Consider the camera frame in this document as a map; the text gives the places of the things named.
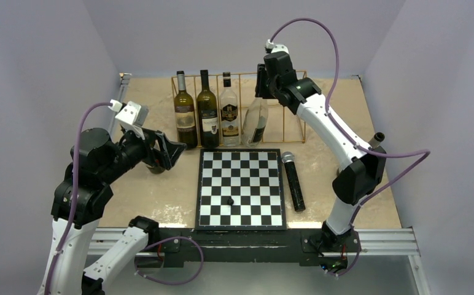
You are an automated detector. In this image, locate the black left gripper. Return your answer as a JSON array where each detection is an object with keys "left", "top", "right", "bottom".
[{"left": 99, "top": 122, "right": 185, "bottom": 183}]

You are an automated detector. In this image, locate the green Primitivo wine bottle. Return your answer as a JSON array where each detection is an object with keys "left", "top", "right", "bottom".
[{"left": 174, "top": 71, "right": 198, "bottom": 149}]

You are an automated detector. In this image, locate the clear glass bottle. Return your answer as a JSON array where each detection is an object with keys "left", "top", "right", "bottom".
[{"left": 241, "top": 97, "right": 269, "bottom": 147}]

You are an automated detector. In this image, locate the clear square liquor bottle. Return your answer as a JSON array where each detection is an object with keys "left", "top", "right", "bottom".
[{"left": 219, "top": 72, "right": 240, "bottom": 147}]

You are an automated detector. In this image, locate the dark green wine bottle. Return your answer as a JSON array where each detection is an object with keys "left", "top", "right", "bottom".
[{"left": 196, "top": 69, "right": 220, "bottom": 149}]

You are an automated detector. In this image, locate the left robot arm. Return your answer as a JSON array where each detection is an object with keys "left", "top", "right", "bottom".
[{"left": 39, "top": 128, "right": 187, "bottom": 294}]

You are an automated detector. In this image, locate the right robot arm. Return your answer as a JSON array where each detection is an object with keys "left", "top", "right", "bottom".
[{"left": 256, "top": 51, "right": 386, "bottom": 250}]

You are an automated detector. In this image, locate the green wine bottle far left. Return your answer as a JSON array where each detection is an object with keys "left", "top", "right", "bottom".
[{"left": 145, "top": 162, "right": 166, "bottom": 175}]

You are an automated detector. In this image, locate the dark bottle far right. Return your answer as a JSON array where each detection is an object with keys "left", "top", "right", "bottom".
[{"left": 368, "top": 132, "right": 385, "bottom": 150}]

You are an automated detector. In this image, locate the black handheld microphone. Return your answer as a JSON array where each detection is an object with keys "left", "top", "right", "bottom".
[{"left": 281, "top": 151, "right": 306, "bottom": 213}]

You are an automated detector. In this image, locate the black white chessboard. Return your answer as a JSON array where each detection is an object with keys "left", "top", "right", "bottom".
[{"left": 195, "top": 148, "right": 287, "bottom": 231}]

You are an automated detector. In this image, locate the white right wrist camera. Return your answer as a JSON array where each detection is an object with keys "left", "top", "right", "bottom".
[{"left": 265, "top": 39, "right": 289, "bottom": 54}]

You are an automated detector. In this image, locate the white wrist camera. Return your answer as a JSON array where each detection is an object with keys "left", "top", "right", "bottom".
[
  {"left": 265, "top": 39, "right": 289, "bottom": 54},
  {"left": 109, "top": 100, "right": 149, "bottom": 140}
]

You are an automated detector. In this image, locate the gold wire wine rack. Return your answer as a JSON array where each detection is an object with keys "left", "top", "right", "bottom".
[{"left": 171, "top": 69, "right": 308, "bottom": 146}]

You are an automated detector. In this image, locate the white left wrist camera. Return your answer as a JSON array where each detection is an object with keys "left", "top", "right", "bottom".
[{"left": 109, "top": 100, "right": 149, "bottom": 140}]

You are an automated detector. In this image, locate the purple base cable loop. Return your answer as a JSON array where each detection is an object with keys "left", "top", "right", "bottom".
[{"left": 134, "top": 235, "right": 204, "bottom": 286}]

